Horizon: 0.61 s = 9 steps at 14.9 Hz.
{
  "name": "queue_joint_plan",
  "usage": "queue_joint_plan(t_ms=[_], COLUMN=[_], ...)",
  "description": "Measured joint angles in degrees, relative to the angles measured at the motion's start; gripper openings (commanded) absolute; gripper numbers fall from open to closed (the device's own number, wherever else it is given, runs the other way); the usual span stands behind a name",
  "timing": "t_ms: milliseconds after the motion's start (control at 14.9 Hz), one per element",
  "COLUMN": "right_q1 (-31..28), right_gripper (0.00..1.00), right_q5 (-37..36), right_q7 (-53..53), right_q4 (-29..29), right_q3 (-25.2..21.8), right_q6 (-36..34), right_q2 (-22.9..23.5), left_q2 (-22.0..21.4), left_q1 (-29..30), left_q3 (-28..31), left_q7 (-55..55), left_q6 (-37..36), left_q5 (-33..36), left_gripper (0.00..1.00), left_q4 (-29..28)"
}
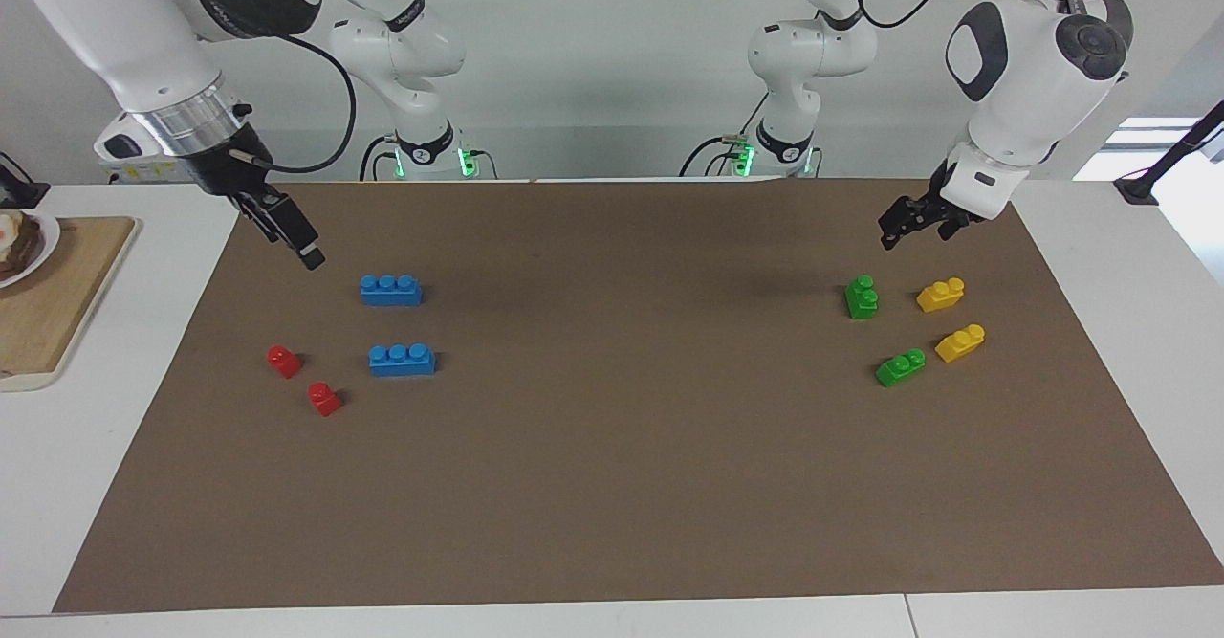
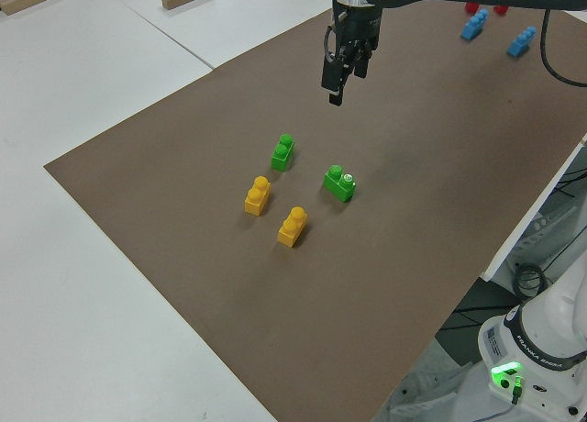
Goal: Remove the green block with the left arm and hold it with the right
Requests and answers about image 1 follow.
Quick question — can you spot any black base cable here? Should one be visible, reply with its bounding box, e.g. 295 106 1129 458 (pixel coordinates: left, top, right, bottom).
679 93 772 179
361 135 397 181

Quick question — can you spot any brown table mat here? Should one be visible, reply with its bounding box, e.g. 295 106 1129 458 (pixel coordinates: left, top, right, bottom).
53 177 1224 613

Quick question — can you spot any black clamp stand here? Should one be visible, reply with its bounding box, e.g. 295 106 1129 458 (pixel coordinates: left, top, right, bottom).
1114 100 1224 206

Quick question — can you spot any white plate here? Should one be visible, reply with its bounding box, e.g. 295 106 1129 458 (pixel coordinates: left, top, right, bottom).
0 209 61 289

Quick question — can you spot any blue three-stud toy block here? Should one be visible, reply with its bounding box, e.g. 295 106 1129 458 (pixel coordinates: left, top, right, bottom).
360 275 424 307
368 342 438 378

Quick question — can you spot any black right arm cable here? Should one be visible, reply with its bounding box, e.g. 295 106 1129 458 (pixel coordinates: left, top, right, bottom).
229 32 359 176

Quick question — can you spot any wooden cutting board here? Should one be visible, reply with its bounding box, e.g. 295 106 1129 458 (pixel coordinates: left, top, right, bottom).
0 216 140 378
0 220 143 392

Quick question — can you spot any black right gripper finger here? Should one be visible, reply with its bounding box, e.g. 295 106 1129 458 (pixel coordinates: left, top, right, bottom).
258 195 327 272
245 200 288 245

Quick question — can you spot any green two-stud toy block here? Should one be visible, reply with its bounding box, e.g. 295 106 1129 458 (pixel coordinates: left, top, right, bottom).
843 274 882 321
875 348 928 388

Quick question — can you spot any white power strip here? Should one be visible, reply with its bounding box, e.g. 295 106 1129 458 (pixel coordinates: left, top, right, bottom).
100 158 197 186

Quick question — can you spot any black desk mount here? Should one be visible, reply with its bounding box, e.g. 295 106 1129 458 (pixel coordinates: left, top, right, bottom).
0 152 51 210

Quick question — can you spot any toy sandwich food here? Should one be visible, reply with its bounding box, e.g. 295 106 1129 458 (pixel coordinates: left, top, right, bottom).
0 211 44 281

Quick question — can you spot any yellow two-stud toy block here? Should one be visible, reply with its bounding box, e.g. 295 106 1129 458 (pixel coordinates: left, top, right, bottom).
934 323 987 363
916 277 966 314

